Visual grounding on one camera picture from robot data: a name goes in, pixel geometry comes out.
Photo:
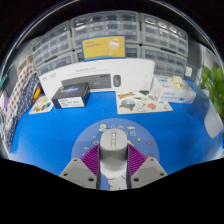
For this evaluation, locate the yellow and blue box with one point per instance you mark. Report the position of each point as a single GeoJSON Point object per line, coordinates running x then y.
{"type": "Point", "coordinates": [103, 48]}

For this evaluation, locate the large cartoon sticker sheet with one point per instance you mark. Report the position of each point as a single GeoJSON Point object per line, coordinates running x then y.
{"type": "Point", "coordinates": [143, 102]}

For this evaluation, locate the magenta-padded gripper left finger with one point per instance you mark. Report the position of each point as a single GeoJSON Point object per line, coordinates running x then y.
{"type": "Point", "coordinates": [78, 171]}

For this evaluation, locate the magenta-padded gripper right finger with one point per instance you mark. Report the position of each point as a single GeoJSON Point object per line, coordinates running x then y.
{"type": "Point", "coordinates": [148, 171]}

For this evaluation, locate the small yellow object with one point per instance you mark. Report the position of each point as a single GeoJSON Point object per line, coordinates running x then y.
{"type": "Point", "coordinates": [37, 94]}

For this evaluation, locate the white plant pot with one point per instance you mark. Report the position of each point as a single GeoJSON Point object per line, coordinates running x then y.
{"type": "Point", "coordinates": [213, 123]}

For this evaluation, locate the round blue printed mouse pad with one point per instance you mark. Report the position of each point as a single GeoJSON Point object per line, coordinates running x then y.
{"type": "Point", "coordinates": [83, 140]}

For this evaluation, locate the teal object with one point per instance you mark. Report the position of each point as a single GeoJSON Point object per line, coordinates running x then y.
{"type": "Point", "coordinates": [2, 81]}

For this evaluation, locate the white wall socket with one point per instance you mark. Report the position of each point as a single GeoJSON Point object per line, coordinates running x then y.
{"type": "Point", "coordinates": [188, 72]}

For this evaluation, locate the white woven basket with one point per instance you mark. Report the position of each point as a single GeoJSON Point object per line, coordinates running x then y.
{"type": "Point", "coordinates": [25, 63]}

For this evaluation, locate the white keyboard packaging box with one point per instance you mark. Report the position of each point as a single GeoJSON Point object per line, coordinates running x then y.
{"type": "Point", "coordinates": [133, 75]}

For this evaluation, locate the green leafy plant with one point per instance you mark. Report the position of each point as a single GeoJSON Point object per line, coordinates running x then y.
{"type": "Point", "coordinates": [213, 83]}

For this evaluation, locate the white blue tissue box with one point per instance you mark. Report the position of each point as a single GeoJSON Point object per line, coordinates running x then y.
{"type": "Point", "coordinates": [173, 93]}

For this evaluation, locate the small black box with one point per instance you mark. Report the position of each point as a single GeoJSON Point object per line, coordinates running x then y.
{"type": "Point", "coordinates": [70, 95]}

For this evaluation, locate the red blue checkered cloth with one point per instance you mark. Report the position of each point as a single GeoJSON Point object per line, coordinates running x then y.
{"type": "Point", "coordinates": [20, 90]}

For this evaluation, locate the white computer mouse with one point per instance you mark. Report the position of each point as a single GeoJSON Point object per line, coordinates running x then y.
{"type": "Point", "coordinates": [113, 148]}

